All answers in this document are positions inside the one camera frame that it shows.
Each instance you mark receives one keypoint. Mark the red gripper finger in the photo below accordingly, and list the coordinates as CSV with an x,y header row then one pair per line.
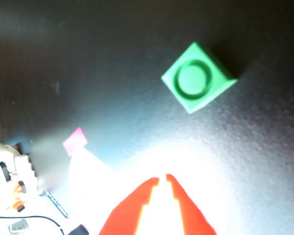
x,y
127,215
191,220

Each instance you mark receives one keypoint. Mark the green cube with circle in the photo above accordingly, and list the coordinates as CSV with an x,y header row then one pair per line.
x,y
193,78

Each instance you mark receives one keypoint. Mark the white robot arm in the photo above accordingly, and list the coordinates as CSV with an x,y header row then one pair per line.
x,y
24,171

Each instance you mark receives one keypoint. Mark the black power adapter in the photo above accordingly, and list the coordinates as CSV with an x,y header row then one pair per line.
x,y
79,230

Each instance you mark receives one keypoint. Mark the striped black-white strip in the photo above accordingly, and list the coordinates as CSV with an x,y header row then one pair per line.
x,y
57,204

